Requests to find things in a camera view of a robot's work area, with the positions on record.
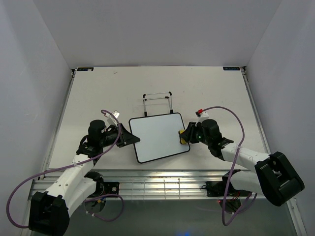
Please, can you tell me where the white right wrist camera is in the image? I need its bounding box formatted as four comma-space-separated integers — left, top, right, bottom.
195, 109, 209, 126

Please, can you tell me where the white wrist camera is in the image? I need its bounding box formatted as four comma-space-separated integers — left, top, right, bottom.
195, 109, 209, 126
105, 110, 120, 126

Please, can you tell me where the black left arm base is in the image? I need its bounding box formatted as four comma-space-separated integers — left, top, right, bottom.
95, 182, 120, 197

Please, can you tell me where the yellow bone-shaped eraser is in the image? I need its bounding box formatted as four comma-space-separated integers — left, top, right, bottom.
178, 129, 188, 145

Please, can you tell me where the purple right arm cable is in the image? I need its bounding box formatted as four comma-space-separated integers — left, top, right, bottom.
201, 106, 258, 226

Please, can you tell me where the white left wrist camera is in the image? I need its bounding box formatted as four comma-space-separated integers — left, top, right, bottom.
105, 110, 120, 126

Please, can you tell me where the right blue table label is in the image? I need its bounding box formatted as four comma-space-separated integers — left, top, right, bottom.
223, 66, 240, 71

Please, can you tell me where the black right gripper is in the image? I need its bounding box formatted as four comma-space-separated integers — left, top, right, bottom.
180, 121, 211, 146

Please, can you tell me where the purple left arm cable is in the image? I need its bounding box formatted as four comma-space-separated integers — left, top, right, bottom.
6, 109, 125, 229

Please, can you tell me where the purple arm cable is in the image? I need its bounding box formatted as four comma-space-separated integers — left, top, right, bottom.
201, 106, 258, 226
6, 109, 125, 229

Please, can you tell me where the black whiteboard stand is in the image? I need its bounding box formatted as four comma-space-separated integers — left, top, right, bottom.
142, 91, 174, 117

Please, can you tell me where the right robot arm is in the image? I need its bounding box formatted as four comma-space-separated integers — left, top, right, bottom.
179, 119, 305, 207

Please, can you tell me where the blue table label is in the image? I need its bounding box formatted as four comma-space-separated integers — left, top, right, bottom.
77, 67, 94, 72
223, 66, 240, 71

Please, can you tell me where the whiteboard with black frame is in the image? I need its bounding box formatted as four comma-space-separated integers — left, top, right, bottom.
128, 113, 190, 164

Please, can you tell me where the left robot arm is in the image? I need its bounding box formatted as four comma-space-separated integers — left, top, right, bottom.
28, 119, 140, 236

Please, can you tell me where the left blue table label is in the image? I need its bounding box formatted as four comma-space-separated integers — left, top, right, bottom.
77, 67, 94, 72

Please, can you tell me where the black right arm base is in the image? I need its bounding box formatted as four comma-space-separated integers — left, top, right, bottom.
201, 181, 238, 197

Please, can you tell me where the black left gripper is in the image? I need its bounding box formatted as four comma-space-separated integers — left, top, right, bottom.
100, 123, 141, 148

